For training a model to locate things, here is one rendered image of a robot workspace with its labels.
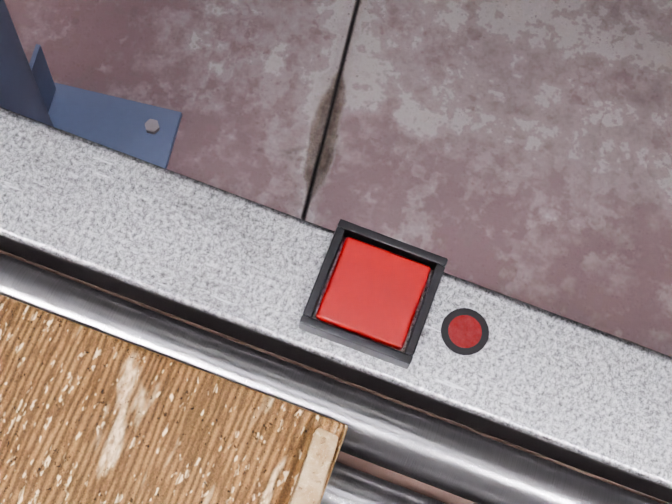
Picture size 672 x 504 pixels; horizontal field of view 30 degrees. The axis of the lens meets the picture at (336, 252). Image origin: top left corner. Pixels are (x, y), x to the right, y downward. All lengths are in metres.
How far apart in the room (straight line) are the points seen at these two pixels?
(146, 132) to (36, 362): 1.07
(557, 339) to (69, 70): 1.21
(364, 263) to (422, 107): 1.08
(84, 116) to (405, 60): 0.49
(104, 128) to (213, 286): 1.05
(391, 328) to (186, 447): 0.15
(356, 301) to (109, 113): 1.10
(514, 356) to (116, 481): 0.27
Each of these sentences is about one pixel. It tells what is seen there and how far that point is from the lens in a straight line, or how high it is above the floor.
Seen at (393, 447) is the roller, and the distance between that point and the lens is 0.81.
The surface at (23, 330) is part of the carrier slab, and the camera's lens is 0.81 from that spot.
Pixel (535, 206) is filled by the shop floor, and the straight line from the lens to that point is 1.86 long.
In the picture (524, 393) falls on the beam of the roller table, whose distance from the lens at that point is 0.83.
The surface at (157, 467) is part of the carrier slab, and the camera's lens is 0.79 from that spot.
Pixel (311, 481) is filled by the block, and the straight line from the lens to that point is 0.76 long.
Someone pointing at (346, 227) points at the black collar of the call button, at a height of 0.93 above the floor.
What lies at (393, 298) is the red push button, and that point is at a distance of 0.82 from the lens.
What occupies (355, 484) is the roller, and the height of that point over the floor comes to 0.92.
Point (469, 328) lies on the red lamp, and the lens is 0.83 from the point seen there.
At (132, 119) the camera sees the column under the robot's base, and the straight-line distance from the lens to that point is 1.86.
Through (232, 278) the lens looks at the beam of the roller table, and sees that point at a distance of 0.83.
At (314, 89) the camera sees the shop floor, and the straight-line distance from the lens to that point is 1.89.
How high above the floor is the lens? 1.71
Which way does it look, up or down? 72 degrees down
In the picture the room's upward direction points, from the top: 11 degrees clockwise
